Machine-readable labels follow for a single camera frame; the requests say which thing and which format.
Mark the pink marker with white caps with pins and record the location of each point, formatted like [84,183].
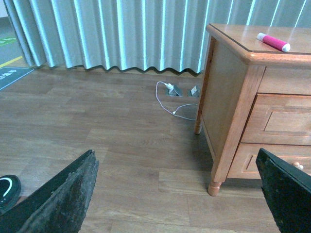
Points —
[274,42]

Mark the black sneaker with white stripe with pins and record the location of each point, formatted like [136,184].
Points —
[10,189]

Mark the grey pleated curtain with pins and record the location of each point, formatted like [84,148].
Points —
[137,33]

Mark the lower drawer wooden knob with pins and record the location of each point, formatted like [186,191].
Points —
[298,165]

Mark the grey floor sign mat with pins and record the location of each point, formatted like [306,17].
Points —
[9,75]

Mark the wooden nightstand cabinet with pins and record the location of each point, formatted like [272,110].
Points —
[238,67]

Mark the metal floor socket with plug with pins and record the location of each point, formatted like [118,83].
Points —
[173,90]

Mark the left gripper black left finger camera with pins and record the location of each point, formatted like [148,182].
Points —
[60,205]

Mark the metal floor socket right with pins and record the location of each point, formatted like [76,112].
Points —
[194,92]

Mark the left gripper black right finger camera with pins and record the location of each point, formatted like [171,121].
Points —
[287,191]

